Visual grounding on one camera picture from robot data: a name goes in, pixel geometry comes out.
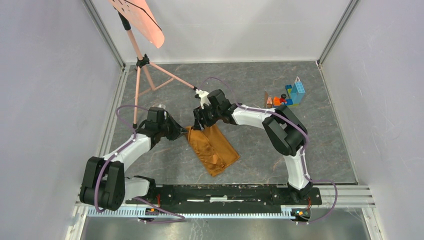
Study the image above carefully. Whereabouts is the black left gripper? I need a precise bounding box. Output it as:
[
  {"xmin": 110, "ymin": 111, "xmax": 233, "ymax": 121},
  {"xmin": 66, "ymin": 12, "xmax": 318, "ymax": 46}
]
[{"xmin": 158, "ymin": 114, "xmax": 189, "ymax": 141}]

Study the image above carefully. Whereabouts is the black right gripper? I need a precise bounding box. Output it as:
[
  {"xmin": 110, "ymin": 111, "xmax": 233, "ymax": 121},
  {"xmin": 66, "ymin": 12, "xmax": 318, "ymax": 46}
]
[{"xmin": 193, "ymin": 101, "xmax": 221, "ymax": 131}]

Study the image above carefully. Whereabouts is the orange cloth napkin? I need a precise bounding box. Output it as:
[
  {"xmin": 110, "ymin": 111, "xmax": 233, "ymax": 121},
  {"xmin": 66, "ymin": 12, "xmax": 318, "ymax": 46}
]
[{"xmin": 186, "ymin": 124, "xmax": 240, "ymax": 177}]

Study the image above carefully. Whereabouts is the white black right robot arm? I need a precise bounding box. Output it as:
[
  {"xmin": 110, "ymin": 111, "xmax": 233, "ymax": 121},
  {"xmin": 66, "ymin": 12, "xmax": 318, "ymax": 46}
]
[{"xmin": 193, "ymin": 88, "xmax": 313, "ymax": 204}]

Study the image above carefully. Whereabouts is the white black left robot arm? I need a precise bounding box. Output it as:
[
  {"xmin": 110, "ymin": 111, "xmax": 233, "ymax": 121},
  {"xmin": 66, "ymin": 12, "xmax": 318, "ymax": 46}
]
[{"xmin": 79, "ymin": 107, "xmax": 188, "ymax": 213}]

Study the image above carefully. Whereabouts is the pink music stand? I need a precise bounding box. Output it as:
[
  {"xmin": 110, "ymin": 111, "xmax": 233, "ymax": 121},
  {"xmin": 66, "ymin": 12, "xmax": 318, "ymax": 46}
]
[{"xmin": 107, "ymin": 0, "xmax": 200, "ymax": 130}]

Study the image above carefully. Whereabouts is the colourful toy brick build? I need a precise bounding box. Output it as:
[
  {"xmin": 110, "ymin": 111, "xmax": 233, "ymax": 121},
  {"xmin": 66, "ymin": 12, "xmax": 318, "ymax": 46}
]
[{"xmin": 271, "ymin": 76, "xmax": 306, "ymax": 107}]

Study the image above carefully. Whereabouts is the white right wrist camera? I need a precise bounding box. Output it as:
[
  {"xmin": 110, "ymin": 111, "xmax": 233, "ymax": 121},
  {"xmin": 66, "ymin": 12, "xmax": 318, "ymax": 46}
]
[{"xmin": 195, "ymin": 88, "xmax": 211, "ymax": 109}]

